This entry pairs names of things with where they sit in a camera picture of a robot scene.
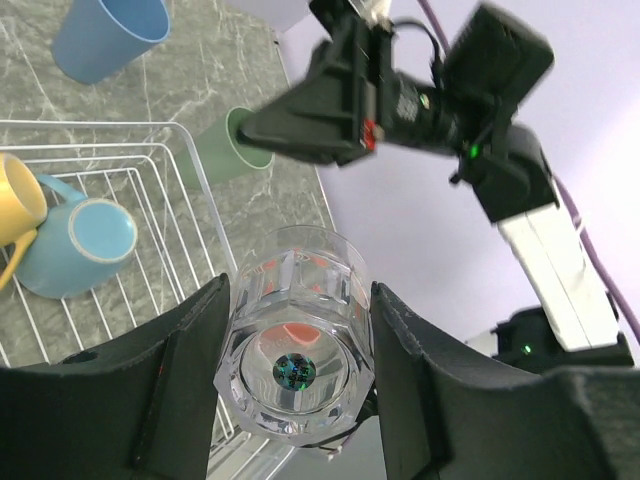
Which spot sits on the blue plastic tumbler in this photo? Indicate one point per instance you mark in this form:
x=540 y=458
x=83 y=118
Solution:
x=97 y=38

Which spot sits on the green plastic tumbler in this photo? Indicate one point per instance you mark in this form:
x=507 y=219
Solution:
x=222 y=157

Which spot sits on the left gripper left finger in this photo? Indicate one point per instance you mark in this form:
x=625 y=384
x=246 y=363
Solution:
x=141 y=406

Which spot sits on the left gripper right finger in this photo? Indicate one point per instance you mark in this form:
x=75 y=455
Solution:
x=448 y=412

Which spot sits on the yellow ceramic mug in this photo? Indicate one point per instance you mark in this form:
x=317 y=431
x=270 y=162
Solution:
x=23 y=209

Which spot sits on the white wire dish rack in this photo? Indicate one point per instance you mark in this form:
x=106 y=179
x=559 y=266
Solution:
x=177 y=252

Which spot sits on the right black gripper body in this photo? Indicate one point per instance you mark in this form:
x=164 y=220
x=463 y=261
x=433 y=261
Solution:
x=373 y=46

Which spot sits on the light blue ceramic mug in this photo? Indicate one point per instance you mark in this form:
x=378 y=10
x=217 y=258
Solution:
x=83 y=242

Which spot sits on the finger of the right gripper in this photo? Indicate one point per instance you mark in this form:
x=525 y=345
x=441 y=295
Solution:
x=324 y=108
x=320 y=154

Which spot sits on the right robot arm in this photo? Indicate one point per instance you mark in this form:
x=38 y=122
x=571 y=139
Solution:
x=467 y=111

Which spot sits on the clear faceted drinking glass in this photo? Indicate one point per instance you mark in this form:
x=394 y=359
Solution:
x=298 y=362

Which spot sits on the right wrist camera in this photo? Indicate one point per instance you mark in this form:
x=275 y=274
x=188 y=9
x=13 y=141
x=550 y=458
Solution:
x=374 y=12

